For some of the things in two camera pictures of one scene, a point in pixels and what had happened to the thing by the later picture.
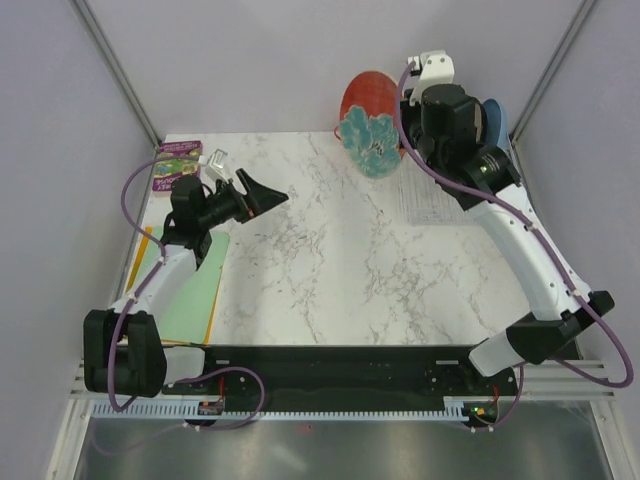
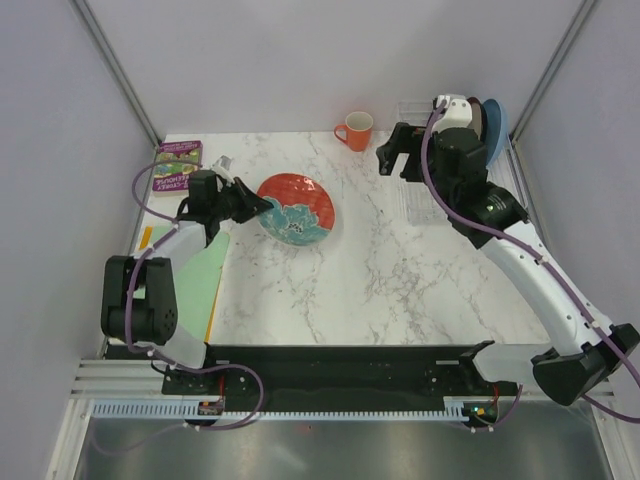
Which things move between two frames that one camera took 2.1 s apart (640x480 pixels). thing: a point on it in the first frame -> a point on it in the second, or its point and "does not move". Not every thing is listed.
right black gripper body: (412, 125) -> (413, 170)
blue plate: (496, 124) does not move
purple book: (166, 172) does not move
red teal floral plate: (368, 124) -> (302, 212)
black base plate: (342, 376) does not move
